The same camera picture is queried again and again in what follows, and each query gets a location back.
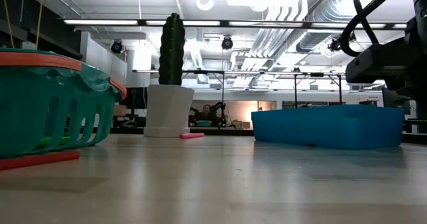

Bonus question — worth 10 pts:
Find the green basket with orange handles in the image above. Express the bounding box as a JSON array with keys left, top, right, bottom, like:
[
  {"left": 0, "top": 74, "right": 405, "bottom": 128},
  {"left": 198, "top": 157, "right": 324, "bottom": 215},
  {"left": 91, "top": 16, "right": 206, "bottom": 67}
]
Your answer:
[{"left": 0, "top": 47, "right": 128, "bottom": 159}]

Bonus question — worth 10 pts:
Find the black computer monitor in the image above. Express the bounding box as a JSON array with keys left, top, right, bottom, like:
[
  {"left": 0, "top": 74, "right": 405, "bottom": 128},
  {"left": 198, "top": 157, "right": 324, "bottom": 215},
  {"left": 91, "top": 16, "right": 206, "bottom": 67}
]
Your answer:
[
  {"left": 382, "top": 95, "right": 412, "bottom": 115},
  {"left": 123, "top": 87, "right": 149, "bottom": 110}
]

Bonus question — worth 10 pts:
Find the yellow hanging cord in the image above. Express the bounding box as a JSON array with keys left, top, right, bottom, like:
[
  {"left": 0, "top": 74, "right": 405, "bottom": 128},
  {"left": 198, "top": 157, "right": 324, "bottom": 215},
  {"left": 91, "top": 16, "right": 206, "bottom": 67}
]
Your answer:
[{"left": 1, "top": 0, "right": 15, "bottom": 49}]

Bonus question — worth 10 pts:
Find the white ring light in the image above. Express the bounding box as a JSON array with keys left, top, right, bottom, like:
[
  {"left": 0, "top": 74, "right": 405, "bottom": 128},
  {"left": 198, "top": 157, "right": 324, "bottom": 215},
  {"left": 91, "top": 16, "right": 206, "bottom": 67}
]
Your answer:
[{"left": 195, "top": 0, "right": 216, "bottom": 12}]

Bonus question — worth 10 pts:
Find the bright pink pen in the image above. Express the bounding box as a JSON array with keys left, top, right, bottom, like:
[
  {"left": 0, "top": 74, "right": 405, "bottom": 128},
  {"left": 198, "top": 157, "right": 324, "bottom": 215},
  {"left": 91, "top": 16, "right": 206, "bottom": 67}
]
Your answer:
[{"left": 179, "top": 132, "right": 206, "bottom": 140}]

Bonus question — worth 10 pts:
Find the person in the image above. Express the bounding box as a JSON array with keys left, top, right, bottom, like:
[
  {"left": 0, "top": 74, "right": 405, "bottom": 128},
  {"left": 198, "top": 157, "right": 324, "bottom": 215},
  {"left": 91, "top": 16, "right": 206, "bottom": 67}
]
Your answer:
[{"left": 199, "top": 103, "right": 214, "bottom": 121}]

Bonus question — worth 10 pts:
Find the red pencil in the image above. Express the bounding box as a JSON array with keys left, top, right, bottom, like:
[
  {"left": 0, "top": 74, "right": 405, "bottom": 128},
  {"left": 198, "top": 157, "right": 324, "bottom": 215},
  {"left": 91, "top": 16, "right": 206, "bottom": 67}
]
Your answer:
[{"left": 0, "top": 150, "right": 81, "bottom": 171}]

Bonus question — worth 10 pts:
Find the cardboard box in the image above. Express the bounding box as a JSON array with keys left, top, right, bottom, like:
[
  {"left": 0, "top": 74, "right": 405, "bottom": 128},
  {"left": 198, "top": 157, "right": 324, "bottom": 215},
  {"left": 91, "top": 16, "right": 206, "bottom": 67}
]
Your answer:
[{"left": 232, "top": 119, "right": 252, "bottom": 130}]

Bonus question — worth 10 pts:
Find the black track spotlight cluster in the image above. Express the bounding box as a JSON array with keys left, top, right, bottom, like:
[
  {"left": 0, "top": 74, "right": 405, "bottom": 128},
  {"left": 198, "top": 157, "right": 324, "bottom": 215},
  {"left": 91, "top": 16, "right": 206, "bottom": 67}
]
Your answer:
[{"left": 327, "top": 33, "right": 357, "bottom": 53}]

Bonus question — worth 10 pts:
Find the green cactus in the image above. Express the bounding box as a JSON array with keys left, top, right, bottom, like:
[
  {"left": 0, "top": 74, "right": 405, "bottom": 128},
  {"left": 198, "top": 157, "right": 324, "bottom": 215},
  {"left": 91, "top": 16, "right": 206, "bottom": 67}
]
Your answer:
[{"left": 157, "top": 12, "right": 186, "bottom": 86}]

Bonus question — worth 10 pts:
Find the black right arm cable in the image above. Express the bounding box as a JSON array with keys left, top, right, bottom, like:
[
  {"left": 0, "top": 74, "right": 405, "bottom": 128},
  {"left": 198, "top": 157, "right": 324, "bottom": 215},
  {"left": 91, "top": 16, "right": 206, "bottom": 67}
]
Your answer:
[{"left": 339, "top": 0, "right": 398, "bottom": 58}]

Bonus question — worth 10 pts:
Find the yellow power cable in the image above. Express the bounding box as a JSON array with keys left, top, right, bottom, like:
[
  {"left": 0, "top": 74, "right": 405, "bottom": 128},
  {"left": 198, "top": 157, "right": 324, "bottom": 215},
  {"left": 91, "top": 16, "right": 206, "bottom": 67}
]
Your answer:
[{"left": 35, "top": 0, "right": 45, "bottom": 49}]

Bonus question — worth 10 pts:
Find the blue plastic bin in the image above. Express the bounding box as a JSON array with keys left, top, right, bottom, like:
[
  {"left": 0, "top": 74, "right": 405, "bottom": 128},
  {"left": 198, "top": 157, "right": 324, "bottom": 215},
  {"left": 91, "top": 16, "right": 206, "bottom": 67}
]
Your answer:
[{"left": 250, "top": 104, "right": 406, "bottom": 151}]

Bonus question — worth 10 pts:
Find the round black ceiling lamp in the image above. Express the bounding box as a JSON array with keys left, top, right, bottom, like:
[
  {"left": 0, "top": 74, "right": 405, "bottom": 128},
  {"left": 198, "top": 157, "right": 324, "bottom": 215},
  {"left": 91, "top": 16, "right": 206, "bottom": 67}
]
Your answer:
[
  {"left": 110, "top": 39, "right": 124, "bottom": 55},
  {"left": 221, "top": 36, "right": 234, "bottom": 51}
]

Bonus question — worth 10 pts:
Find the white hexagonal plant pot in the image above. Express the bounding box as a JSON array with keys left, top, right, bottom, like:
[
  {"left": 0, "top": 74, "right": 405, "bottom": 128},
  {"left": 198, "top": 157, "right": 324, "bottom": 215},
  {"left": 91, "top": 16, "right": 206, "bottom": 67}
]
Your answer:
[{"left": 143, "top": 84, "right": 195, "bottom": 139}]

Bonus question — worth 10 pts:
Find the silver ventilation duct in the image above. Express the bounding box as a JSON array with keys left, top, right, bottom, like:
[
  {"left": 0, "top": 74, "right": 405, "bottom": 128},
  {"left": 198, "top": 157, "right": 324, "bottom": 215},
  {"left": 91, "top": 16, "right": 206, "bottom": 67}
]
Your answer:
[{"left": 295, "top": 0, "right": 388, "bottom": 53}]

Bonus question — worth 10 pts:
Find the black background frame stand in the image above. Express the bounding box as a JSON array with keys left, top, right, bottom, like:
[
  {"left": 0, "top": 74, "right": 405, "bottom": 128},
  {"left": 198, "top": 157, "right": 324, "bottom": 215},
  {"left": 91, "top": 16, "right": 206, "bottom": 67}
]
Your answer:
[{"left": 181, "top": 69, "right": 344, "bottom": 110}]

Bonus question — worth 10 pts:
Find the overhead light bar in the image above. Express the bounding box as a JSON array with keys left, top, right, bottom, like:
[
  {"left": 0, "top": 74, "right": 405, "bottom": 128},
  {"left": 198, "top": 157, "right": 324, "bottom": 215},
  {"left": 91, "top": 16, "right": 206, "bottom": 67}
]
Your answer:
[{"left": 62, "top": 18, "right": 410, "bottom": 31}]

